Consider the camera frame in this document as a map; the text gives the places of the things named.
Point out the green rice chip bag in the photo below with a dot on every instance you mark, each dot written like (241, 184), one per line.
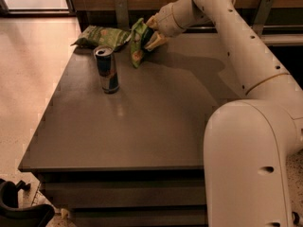
(140, 36)

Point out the right metal wall bracket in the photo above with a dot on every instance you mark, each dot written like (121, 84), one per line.
(261, 15)

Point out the green jalapeno chip bag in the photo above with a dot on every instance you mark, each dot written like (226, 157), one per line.
(94, 36)

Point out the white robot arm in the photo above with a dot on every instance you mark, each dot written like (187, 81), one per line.
(247, 141)

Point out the blue silver energy drink can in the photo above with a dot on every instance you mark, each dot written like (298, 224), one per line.
(106, 65)

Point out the metal wall bracket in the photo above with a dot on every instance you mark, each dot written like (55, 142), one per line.
(122, 14)
(261, 15)

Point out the left metal wall bracket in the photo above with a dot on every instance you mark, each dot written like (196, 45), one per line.
(122, 14)

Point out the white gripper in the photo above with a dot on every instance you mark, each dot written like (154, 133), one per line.
(166, 22)

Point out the grey drawer cabinet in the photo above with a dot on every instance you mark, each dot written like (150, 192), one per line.
(133, 158)

